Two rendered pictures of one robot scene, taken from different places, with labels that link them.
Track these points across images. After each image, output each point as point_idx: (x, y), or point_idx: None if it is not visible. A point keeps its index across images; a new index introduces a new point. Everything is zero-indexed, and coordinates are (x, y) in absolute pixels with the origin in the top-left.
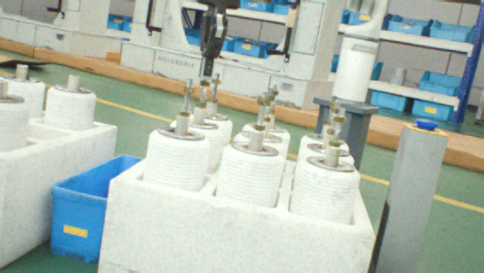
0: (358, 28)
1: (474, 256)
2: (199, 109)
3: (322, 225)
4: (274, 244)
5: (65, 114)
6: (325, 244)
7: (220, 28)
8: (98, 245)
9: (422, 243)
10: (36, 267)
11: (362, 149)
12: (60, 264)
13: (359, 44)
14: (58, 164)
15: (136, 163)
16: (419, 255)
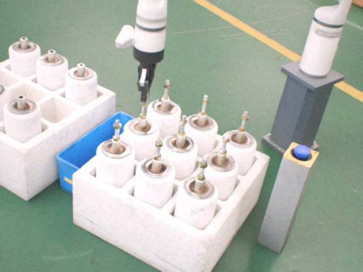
0: (321, 15)
1: None
2: (140, 120)
3: (180, 228)
4: (155, 230)
5: (74, 93)
6: (181, 238)
7: (142, 83)
8: None
9: (345, 198)
10: (48, 199)
11: (322, 110)
12: (62, 198)
13: (321, 29)
14: (62, 137)
15: None
16: (329, 212)
